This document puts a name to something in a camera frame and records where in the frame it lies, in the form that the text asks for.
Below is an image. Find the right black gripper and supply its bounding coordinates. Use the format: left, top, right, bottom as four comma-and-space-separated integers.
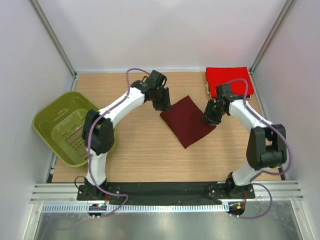
200, 99, 227, 126

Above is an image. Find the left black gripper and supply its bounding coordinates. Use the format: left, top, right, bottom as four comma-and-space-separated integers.
152, 87, 173, 113

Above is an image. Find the dark red t shirt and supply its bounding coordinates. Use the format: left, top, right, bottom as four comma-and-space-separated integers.
159, 95, 216, 149

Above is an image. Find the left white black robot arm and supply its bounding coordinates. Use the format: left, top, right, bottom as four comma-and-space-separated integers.
82, 68, 172, 200

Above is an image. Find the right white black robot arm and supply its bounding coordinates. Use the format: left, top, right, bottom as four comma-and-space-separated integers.
201, 83, 287, 198

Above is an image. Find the folded beige t shirt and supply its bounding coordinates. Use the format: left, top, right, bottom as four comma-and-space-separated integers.
204, 73, 212, 99

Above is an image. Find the folded bright red t shirt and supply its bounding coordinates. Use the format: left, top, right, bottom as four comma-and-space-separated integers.
205, 66, 255, 99

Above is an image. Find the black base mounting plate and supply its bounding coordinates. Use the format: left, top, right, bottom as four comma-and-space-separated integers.
76, 180, 256, 206

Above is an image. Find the olive green plastic basket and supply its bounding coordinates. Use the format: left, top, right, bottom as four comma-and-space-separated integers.
31, 91, 119, 168

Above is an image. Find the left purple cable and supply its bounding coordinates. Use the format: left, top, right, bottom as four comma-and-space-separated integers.
49, 67, 151, 231

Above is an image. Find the purple cable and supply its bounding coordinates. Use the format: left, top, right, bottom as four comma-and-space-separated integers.
49, 67, 151, 231
224, 78, 294, 221

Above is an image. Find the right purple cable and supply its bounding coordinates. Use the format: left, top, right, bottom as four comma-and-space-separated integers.
224, 78, 294, 221

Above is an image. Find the slotted grey cable duct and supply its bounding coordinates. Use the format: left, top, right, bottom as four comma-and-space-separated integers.
41, 202, 229, 214

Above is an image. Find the right aluminium frame post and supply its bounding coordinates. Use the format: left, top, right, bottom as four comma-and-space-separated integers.
249, 0, 297, 76

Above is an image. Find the aluminium frame post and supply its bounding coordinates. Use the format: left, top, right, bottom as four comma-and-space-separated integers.
249, 0, 297, 76
28, 0, 77, 78

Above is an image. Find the left aluminium frame post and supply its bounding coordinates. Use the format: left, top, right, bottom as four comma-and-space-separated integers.
28, 0, 77, 78

